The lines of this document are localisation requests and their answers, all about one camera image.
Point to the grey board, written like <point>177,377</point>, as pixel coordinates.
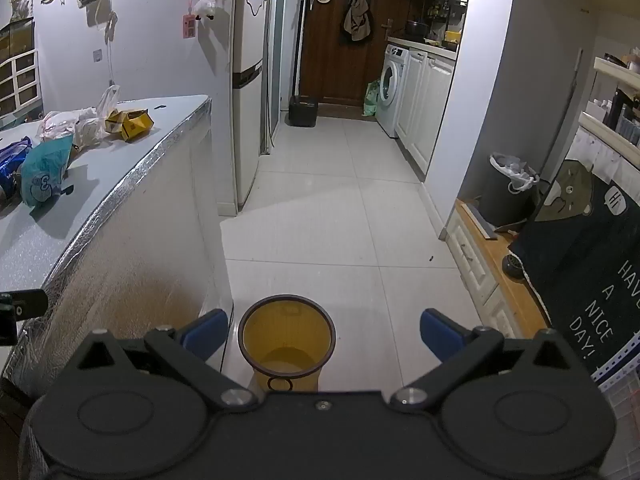
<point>481,220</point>

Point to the white trash can liner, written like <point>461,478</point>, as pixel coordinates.
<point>517,172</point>

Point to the pink plastic bag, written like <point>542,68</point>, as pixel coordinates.
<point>55,125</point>

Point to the white wall shelf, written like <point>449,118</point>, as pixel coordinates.
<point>615,132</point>

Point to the black floor box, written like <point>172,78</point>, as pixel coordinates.
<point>303,112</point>

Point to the grey trash can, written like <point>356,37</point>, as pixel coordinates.
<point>500,200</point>

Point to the white plastic bag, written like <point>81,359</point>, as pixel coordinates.
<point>90,129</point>

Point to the black cooking pot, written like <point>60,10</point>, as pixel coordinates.
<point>416,29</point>

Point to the white wall socket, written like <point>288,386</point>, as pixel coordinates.
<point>97,55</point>

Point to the beige refrigerator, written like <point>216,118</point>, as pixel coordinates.
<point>247,110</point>

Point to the teal tissue packet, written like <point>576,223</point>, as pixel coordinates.
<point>45,170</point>

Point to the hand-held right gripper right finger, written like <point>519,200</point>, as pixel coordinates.
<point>440,335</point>

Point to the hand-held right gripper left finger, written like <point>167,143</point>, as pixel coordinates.
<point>206,335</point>

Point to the grey counter with foil side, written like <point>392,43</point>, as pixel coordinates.
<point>125,220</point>

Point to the brown wooden door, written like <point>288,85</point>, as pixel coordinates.
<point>335,65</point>

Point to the white kitchen cabinets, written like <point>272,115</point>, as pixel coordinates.
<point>430,105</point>

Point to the pink wall card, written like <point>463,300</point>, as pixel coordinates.
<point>189,25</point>

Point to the white sheep plush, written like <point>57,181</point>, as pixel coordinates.
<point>205,9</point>

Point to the green plastic bag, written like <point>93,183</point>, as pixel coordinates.
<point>372,102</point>

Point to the dried flower bunch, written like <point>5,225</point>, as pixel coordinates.
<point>21,2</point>

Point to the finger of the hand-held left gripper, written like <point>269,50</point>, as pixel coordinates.
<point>32,304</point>

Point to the yellow trash bin brown rim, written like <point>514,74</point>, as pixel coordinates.
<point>287,335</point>

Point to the blue snack packet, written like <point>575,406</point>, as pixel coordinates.
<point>10,160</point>

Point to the white washing machine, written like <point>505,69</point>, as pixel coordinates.
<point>397,110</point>

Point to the white glass-door cabinet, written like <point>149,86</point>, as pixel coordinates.
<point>17,75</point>

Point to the low white wooden-top cabinet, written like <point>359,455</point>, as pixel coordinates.
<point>480,270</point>

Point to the row of kitchen bottles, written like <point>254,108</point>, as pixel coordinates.
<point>440,10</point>

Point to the yellow carton box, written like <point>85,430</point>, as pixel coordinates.
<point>132,126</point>

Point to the dark bottle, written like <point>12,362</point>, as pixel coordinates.
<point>616,107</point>

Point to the yellow kitchen container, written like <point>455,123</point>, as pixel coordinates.
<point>453,36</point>

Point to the white plastic storage basket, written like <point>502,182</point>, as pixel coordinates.
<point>622,410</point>

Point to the black round object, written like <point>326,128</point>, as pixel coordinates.
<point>513,265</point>

